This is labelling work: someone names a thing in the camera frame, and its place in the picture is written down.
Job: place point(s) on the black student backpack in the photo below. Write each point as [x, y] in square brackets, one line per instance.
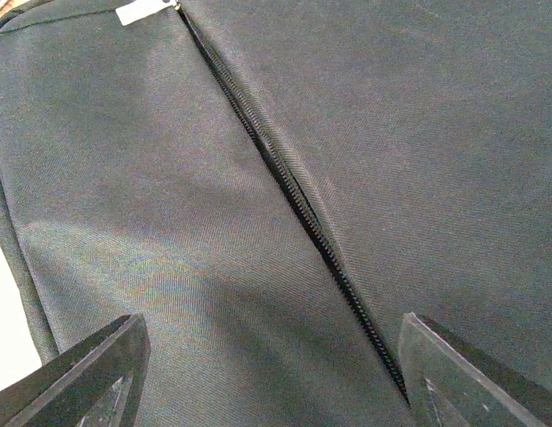
[274, 185]

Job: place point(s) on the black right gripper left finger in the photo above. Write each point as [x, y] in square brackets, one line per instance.
[97, 382]

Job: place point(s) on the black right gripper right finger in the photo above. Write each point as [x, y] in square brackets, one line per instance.
[452, 383]

